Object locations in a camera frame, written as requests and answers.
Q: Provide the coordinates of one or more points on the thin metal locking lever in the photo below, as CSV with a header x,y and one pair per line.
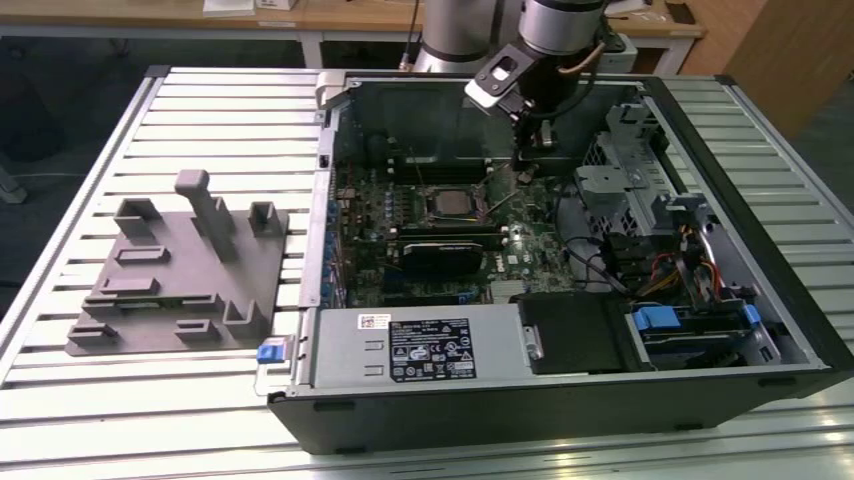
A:
x,y
416,167
504,201

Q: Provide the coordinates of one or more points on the silver CPU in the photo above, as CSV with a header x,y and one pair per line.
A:
x,y
455,202

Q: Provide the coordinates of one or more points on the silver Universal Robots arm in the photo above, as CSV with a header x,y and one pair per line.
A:
x,y
560,25

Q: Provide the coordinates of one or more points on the CPU socket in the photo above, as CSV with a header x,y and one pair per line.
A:
x,y
425,206

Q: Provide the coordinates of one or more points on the black RAM slot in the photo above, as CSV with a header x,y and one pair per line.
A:
x,y
447,236
454,166
454,178
447,230
454,160
454,172

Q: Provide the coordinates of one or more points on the silver metal drive cage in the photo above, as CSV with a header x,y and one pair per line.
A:
x,y
603,197

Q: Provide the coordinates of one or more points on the wooden cabinet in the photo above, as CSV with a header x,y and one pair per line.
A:
x,y
787,50

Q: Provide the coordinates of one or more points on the green motherboard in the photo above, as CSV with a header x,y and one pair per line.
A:
x,y
534,272

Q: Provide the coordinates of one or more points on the black graphics card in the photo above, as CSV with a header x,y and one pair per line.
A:
x,y
440,260

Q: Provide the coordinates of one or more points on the silver chipset heatsink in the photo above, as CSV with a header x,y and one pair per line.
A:
x,y
508,291

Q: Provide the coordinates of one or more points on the small white box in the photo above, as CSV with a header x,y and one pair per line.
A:
x,y
276,4

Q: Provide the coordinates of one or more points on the black expansion slot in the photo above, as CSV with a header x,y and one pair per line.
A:
x,y
420,300

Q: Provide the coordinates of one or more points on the hard disk in blue carrier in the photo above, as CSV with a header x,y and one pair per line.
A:
x,y
652,320

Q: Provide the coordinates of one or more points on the black plastic shroud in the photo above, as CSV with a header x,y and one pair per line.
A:
x,y
574,335

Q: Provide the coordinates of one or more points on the white paper sheet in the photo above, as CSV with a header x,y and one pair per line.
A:
x,y
228,6

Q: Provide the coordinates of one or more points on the blue drive bay clip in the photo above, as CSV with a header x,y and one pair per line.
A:
x,y
751,316

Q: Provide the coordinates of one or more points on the wooden desk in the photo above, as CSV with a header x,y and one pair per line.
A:
x,y
167,17

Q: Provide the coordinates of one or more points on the grey power supply unit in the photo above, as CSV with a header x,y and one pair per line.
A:
x,y
340,345

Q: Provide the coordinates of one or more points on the metal disk bay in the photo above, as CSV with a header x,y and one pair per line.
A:
x,y
767,345

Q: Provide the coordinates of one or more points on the grey plastic parts rack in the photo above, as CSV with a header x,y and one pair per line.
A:
x,y
193,280

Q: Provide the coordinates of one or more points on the black PC case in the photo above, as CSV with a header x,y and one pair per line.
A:
x,y
467,420

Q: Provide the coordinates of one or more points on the blue case release latch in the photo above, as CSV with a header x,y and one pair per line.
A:
x,y
268,352

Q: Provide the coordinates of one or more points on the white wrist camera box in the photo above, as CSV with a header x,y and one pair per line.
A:
x,y
496,75

